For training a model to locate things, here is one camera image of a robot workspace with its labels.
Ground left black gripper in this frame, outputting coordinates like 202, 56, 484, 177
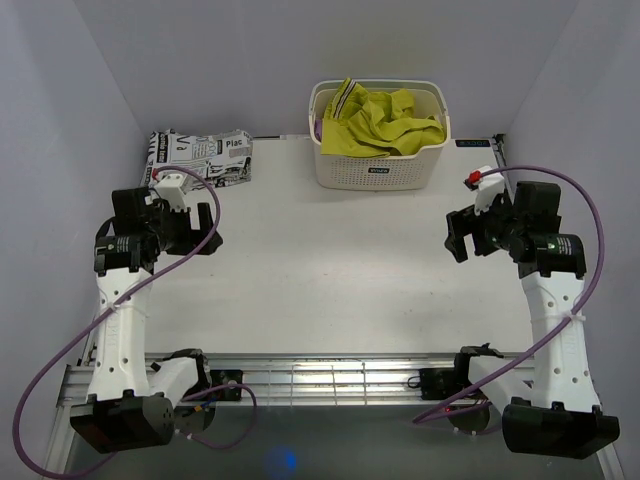
147, 202, 222, 256

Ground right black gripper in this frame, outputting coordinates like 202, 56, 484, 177
443, 188, 523, 262

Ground yellow-green trousers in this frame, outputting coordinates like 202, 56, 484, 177
321, 78, 446, 158

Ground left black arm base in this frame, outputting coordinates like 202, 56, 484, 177
169, 368, 244, 434

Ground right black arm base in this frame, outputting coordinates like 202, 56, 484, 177
407, 368, 491, 435

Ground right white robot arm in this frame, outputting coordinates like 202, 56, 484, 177
445, 175, 620, 459

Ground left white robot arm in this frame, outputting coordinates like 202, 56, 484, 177
70, 187, 223, 454

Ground folded newspaper print trousers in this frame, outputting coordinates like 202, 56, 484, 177
140, 129, 253, 188

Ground cream perforated laundry basket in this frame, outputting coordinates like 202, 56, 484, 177
308, 79, 451, 191

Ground purple garment in basket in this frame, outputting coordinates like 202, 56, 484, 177
314, 118, 323, 142

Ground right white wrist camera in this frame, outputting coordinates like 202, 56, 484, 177
464, 166, 505, 216

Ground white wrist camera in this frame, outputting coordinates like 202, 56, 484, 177
152, 172, 189, 212
464, 166, 505, 216

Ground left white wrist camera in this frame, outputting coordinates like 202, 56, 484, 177
152, 172, 189, 212

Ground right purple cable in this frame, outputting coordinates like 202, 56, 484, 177
412, 165, 607, 436

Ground aluminium rail frame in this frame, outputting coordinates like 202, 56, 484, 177
44, 132, 626, 480

